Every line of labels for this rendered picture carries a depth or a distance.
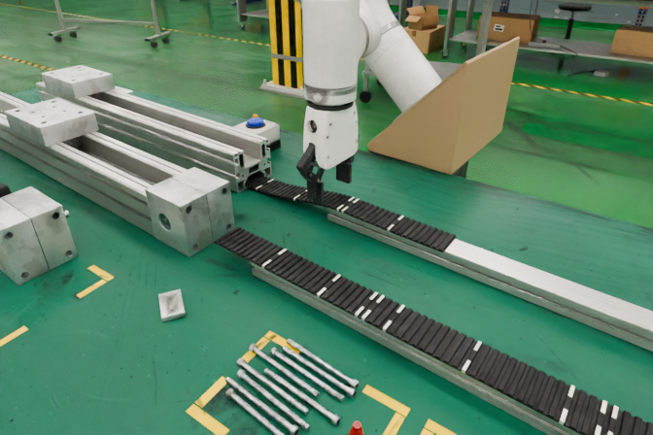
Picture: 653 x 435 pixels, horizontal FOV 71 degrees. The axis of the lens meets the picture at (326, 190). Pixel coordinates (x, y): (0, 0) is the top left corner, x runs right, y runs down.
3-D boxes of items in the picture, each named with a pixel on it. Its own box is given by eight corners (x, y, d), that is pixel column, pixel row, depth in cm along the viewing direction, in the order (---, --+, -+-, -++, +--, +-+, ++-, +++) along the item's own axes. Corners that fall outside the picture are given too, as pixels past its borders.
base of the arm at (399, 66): (414, 117, 124) (374, 62, 125) (469, 72, 112) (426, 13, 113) (382, 134, 110) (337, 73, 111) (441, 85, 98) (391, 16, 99)
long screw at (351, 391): (357, 393, 51) (357, 387, 51) (351, 400, 50) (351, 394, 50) (287, 348, 57) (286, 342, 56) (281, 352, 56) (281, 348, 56)
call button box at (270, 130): (281, 147, 110) (280, 122, 107) (252, 161, 103) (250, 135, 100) (257, 139, 114) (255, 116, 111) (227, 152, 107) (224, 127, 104)
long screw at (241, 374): (236, 378, 53) (235, 372, 52) (242, 372, 53) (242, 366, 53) (305, 434, 47) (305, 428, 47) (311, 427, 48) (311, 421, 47)
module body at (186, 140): (271, 175, 98) (269, 138, 93) (237, 193, 91) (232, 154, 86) (78, 103, 139) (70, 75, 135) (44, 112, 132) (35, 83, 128)
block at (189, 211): (245, 222, 81) (240, 176, 77) (189, 257, 73) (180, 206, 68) (211, 207, 86) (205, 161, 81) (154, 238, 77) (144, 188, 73)
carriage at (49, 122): (102, 142, 98) (94, 112, 95) (50, 159, 91) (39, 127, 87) (64, 125, 107) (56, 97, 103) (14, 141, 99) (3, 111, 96)
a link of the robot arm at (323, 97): (334, 93, 67) (334, 114, 68) (366, 80, 73) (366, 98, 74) (291, 83, 71) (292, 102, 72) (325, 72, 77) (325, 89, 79)
